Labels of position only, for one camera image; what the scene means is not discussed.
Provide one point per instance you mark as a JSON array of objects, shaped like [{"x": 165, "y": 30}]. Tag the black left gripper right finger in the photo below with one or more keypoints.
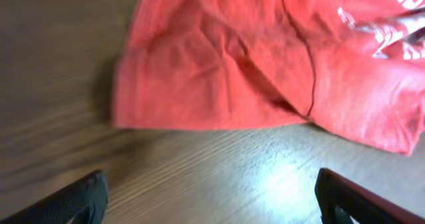
[{"x": 342, "y": 201}]

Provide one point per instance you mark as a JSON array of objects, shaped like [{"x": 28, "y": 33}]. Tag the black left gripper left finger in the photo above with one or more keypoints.
[{"x": 84, "y": 201}]

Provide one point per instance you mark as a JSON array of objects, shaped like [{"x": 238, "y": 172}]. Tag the orange printed t-shirt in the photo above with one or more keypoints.
[{"x": 352, "y": 67}]

